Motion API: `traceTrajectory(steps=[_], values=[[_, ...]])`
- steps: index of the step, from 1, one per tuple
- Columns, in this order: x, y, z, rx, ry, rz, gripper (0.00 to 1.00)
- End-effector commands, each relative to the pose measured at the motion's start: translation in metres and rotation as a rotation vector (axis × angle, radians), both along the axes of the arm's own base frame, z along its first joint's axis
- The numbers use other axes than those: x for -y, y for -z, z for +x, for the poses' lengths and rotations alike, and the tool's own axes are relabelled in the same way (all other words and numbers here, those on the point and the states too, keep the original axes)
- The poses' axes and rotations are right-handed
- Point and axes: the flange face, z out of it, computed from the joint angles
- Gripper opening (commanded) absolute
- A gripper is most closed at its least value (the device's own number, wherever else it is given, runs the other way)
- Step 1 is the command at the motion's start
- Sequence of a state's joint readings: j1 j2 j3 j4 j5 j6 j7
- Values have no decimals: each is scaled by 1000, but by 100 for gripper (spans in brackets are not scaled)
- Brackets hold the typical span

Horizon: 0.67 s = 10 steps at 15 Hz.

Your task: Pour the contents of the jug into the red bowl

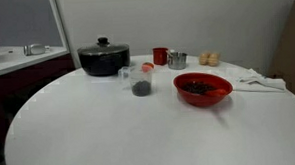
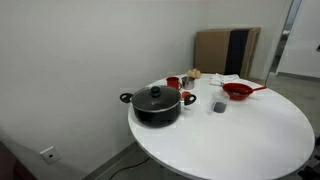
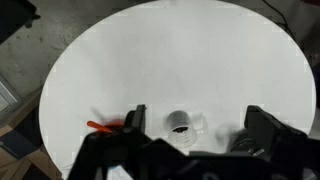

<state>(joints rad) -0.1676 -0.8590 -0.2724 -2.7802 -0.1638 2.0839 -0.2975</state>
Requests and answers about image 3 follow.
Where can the orange-red plastic spoon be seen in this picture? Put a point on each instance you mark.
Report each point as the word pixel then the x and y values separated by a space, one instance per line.
pixel 98 126

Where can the dark beans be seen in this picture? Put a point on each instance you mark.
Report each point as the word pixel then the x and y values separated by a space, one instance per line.
pixel 180 129

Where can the brown wooden boards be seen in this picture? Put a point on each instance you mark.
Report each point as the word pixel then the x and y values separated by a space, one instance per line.
pixel 23 146

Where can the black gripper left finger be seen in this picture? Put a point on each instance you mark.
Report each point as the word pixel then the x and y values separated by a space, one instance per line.
pixel 137 116

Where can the grey framed panel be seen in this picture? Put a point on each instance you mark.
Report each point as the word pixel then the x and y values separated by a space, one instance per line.
pixel 6 98

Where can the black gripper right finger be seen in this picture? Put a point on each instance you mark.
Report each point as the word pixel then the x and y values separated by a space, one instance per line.
pixel 266 128

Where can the clear plastic measuring jug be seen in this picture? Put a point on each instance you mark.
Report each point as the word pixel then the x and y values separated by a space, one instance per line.
pixel 181 133

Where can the black equipment base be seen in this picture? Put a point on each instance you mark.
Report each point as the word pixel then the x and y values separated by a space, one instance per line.
pixel 15 16

